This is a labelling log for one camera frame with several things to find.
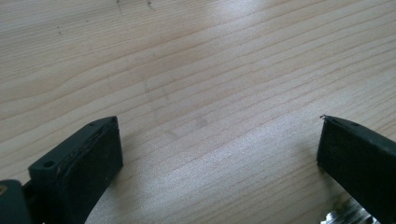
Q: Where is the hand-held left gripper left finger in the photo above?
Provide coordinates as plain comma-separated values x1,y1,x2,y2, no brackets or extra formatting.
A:
28,116,124,224

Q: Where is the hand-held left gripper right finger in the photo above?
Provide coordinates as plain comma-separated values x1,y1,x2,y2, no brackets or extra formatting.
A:
316,114,396,224

